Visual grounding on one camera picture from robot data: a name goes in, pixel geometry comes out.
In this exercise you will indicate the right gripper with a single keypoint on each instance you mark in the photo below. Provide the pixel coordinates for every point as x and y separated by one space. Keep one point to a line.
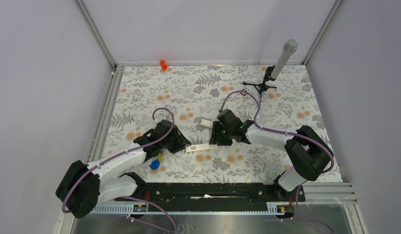
215 137

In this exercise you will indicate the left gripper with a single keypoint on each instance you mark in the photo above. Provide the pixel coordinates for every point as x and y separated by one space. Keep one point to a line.
181 142

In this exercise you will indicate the white remote battery cover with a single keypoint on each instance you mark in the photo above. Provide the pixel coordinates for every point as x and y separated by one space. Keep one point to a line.
200 147

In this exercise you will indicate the white remote control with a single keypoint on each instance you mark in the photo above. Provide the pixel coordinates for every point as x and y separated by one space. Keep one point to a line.
206 123

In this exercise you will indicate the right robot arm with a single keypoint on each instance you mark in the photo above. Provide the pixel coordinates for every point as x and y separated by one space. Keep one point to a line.
308 153

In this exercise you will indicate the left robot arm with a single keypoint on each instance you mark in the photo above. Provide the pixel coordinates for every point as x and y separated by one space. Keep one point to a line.
85 185

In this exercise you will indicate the black microphone tripod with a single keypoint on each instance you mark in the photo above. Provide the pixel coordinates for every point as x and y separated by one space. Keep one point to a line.
263 87

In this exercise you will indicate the floral tablecloth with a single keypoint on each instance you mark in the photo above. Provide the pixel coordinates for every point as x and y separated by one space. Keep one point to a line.
147 94

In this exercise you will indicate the red toy block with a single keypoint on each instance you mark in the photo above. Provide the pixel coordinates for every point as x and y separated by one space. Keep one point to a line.
163 65

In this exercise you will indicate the grey microphone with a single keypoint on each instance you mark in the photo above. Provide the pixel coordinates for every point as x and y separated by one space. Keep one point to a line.
288 50

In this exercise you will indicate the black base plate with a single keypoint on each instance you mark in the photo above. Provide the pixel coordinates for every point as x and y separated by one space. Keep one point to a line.
216 197

